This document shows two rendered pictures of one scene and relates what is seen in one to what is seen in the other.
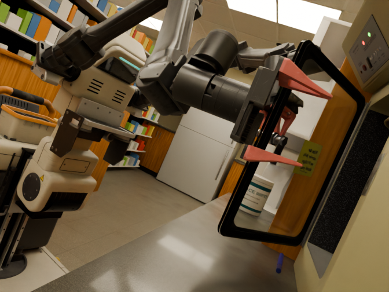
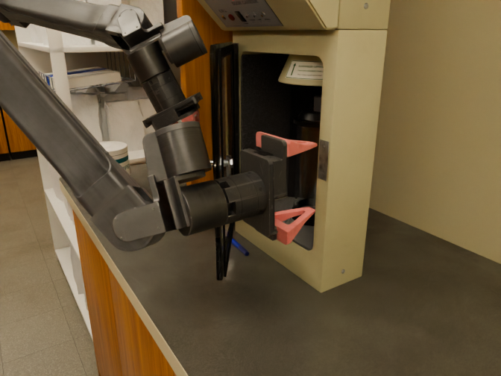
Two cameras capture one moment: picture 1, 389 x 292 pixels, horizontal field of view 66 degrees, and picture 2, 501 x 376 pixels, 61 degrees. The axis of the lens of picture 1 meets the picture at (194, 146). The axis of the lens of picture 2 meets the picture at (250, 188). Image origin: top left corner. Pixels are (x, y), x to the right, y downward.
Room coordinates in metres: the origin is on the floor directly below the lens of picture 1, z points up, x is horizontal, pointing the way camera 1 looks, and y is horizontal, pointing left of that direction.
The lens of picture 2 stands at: (0.10, 0.34, 1.40)
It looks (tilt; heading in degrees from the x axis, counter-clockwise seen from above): 20 degrees down; 312
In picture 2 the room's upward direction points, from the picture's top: straight up
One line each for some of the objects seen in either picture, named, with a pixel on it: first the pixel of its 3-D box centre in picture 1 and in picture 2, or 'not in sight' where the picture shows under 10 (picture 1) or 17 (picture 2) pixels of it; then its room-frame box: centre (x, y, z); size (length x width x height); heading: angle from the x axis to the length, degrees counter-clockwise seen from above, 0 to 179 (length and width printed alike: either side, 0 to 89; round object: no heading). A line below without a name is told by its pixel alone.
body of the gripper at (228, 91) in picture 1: (234, 101); (242, 195); (0.43, -0.03, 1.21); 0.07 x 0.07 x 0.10; 75
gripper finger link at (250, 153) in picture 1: (272, 143); (286, 208); (0.41, -0.10, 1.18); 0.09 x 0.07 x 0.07; 75
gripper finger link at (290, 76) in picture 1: (292, 95); (287, 159); (0.41, -0.09, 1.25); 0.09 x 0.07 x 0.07; 75
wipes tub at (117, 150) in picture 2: not in sight; (107, 169); (1.24, -0.29, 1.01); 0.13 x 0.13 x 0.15
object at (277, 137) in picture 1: (276, 149); (227, 173); (0.58, -0.15, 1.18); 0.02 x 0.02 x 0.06; 39
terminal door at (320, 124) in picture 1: (300, 157); (225, 151); (0.66, -0.22, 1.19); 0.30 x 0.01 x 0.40; 129
